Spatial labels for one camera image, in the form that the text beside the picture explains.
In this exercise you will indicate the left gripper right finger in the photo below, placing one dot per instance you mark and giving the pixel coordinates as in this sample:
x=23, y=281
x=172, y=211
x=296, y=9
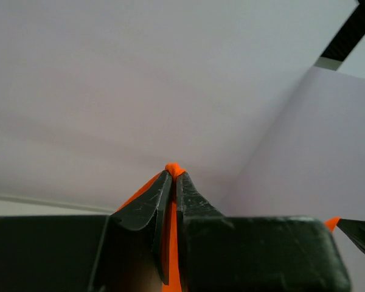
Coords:
x=220, y=253

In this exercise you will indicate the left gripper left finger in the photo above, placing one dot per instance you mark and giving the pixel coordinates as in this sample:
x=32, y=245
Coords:
x=125, y=251

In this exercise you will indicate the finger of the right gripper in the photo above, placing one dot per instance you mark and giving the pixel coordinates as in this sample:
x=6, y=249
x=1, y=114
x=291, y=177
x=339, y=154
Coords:
x=355, y=231

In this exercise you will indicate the orange t shirt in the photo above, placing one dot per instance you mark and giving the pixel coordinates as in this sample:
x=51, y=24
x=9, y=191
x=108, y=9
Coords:
x=174, y=278

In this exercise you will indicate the black overhead frame bar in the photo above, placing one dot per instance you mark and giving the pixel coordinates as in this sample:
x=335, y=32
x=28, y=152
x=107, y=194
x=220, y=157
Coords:
x=346, y=39

